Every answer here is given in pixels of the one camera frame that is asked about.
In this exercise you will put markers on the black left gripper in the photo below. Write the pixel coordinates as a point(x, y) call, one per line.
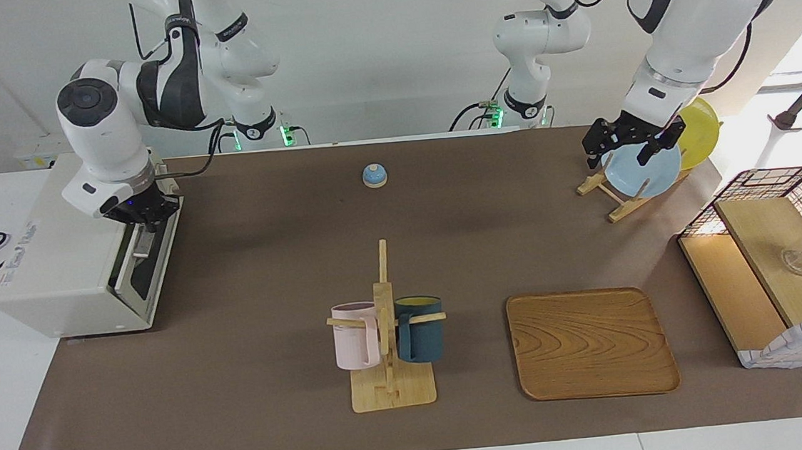
point(633, 131)

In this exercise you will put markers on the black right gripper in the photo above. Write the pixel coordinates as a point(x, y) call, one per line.
point(142, 208)

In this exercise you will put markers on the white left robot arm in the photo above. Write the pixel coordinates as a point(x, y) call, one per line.
point(685, 16)

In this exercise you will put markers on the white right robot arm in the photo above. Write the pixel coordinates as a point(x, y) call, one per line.
point(100, 127)

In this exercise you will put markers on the beige toaster oven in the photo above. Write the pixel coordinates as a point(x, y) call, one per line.
point(53, 266)

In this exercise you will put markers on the light blue plate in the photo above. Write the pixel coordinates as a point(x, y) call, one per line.
point(644, 174)

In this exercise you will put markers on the wooden plate rack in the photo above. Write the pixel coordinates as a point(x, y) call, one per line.
point(622, 211)

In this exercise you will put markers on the yellow plate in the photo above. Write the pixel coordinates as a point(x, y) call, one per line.
point(700, 130)

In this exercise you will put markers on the white power strip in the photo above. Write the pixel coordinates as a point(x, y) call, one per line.
point(37, 155)

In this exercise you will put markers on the wooden serving tray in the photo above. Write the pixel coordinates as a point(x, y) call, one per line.
point(589, 342)

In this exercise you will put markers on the small clear glass object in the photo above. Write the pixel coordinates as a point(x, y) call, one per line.
point(796, 263)

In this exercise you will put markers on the brown table mat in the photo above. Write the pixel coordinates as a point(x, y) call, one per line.
point(244, 409)

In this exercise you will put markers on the small blue call bell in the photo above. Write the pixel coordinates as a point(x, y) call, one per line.
point(374, 177)

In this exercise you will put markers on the pink mug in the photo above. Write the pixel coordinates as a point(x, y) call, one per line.
point(354, 343)

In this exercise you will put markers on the white grid-pattern basket liner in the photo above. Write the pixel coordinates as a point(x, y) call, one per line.
point(797, 347)

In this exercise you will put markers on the dark blue mug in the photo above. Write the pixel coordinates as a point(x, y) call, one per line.
point(421, 338)

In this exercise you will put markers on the wooden mug tree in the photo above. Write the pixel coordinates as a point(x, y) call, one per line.
point(393, 394)

